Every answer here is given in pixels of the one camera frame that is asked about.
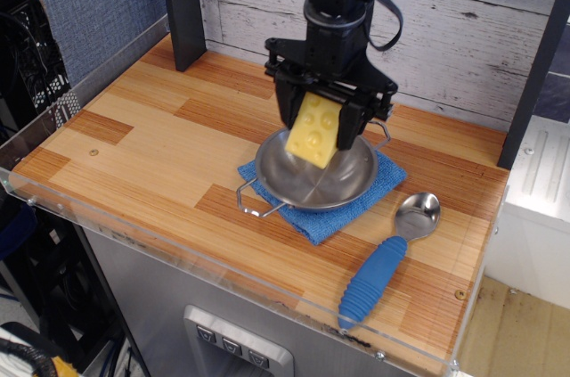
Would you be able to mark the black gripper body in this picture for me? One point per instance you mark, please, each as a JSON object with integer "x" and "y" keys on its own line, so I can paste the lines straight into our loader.
{"x": 335, "y": 65}

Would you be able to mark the yellow toy cheese wedge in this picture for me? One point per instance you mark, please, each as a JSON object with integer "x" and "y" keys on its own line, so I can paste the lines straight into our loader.
{"x": 314, "y": 135}

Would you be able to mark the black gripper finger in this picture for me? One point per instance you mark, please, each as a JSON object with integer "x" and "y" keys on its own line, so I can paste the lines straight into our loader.
{"x": 290, "y": 93}
{"x": 352, "y": 118}

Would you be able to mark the steel pot with handles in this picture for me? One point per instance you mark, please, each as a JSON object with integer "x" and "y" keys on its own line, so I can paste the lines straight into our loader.
{"x": 300, "y": 185}

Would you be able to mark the dark grey right post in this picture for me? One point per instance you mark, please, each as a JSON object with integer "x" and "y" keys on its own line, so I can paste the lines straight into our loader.
{"x": 545, "y": 54}

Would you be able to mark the steel toy fridge cabinet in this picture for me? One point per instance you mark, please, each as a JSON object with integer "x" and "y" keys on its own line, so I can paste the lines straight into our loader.
{"x": 266, "y": 308}

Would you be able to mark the silver dispenser button panel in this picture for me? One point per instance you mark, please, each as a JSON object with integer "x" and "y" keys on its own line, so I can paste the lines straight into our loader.
{"x": 221, "y": 348}

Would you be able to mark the white appliance top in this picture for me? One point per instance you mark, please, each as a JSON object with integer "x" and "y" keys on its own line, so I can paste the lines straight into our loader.
{"x": 529, "y": 249}

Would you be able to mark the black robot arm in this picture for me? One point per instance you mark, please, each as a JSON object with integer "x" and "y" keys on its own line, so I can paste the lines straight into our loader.
{"x": 344, "y": 14}

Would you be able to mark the blue folded cloth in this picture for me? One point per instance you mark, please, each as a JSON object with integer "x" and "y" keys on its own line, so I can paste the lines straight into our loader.
{"x": 317, "y": 226}

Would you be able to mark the steel spoon blue handle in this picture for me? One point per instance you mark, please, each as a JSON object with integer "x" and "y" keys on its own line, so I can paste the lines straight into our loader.
{"x": 416, "y": 218}

